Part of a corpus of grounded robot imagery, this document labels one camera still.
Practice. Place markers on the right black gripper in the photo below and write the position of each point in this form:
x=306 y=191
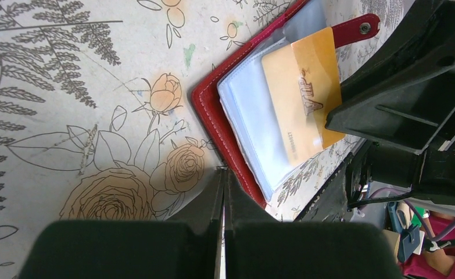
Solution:
x=402 y=97

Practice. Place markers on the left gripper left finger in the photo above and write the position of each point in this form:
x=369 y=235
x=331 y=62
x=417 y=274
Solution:
x=187 y=245

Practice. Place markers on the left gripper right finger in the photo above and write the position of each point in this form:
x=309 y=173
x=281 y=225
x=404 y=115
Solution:
x=259 y=246

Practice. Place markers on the beige card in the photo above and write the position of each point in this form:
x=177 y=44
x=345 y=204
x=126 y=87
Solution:
x=304 y=86

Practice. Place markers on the red leather card holder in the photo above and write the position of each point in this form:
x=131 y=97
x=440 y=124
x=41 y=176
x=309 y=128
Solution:
x=206 y=100

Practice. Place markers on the person's hand in background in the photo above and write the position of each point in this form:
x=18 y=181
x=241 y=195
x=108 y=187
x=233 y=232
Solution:
x=439 y=260

